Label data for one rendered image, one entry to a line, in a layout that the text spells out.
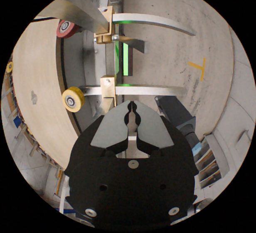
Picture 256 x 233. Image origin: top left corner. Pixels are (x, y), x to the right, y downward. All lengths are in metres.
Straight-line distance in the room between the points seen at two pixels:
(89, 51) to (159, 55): 0.85
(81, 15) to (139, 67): 1.05
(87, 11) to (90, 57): 0.43
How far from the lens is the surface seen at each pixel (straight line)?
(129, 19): 0.29
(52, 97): 0.37
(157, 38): 1.20
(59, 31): 0.32
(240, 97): 2.61
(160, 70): 1.19
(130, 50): 0.42
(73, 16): 0.15
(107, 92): 0.32
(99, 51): 0.53
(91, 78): 0.56
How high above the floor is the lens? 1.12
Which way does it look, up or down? 61 degrees down
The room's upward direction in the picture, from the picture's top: 178 degrees counter-clockwise
